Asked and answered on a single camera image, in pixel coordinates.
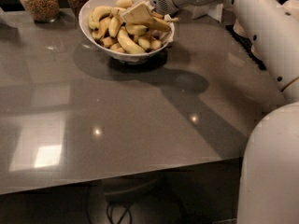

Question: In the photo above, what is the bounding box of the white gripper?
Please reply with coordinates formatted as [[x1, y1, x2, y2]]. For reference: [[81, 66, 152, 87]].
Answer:
[[120, 0, 197, 24]]

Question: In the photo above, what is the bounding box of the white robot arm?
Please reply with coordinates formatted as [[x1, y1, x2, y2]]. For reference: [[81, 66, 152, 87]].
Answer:
[[129, 0, 299, 224]]

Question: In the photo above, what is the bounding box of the back yellow banana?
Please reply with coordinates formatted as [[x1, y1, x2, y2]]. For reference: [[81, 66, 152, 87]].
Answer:
[[115, 0, 133, 8]]

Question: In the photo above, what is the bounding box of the middle small yellow banana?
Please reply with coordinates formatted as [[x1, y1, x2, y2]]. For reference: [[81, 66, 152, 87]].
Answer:
[[125, 23, 149, 35]]

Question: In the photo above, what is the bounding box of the white ceramic bowl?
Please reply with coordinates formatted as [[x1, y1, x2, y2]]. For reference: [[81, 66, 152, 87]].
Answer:
[[78, 0, 175, 64]]

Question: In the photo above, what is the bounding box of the yellow banana centre upright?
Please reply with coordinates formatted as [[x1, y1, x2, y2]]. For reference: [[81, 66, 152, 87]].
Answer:
[[108, 17, 121, 37]]

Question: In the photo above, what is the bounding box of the yellow banana front right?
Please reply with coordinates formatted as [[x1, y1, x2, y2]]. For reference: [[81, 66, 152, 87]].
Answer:
[[137, 34, 163, 52]]

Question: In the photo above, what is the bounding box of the front large yellow banana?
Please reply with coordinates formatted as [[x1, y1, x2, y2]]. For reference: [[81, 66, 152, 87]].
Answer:
[[117, 28, 145, 54]]

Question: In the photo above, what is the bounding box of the left curved yellow banana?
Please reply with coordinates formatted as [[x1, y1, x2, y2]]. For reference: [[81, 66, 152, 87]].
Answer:
[[88, 6, 112, 30]]

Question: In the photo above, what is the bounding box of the yellow banana left middle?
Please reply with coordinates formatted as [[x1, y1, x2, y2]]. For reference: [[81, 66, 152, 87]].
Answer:
[[92, 17, 111, 41]]

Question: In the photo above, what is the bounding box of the white folded paper sign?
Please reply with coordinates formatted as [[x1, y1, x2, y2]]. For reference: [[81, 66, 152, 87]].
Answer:
[[192, 4, 223, 22]]

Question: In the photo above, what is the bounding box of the stack of white bowls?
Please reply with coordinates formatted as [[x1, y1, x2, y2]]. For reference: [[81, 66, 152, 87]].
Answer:
[[233, 20, 248, 38]]

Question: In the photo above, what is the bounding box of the left glass cereal jar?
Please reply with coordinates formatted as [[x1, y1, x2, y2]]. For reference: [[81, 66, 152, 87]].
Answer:
[[20, 0, 60, 22]]

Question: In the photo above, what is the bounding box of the black rubber mat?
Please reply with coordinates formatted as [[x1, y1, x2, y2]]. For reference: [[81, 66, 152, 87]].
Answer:
[[225, 25, 266, 70]]

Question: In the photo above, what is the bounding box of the stack of paper plates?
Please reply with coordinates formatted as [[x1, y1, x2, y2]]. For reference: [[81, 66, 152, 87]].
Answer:
[[251, 0, 299, 61]]

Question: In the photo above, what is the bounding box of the black cable under table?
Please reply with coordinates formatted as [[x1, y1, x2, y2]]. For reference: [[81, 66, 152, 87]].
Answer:
[[84, 184, 135, 224]]

